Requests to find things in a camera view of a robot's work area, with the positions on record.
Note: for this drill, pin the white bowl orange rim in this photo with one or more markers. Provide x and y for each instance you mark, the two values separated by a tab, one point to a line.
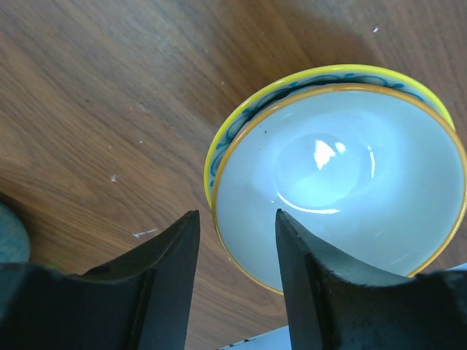
374	171

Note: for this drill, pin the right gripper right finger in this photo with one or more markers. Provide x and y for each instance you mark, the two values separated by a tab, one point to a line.
335	301

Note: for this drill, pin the yellow rim blue bowl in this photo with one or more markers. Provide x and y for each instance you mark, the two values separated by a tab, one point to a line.
333	74

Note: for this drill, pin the teal ceramic mug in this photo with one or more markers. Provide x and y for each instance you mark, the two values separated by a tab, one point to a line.
15	245

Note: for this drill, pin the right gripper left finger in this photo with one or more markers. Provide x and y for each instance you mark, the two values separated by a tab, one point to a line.
139	300

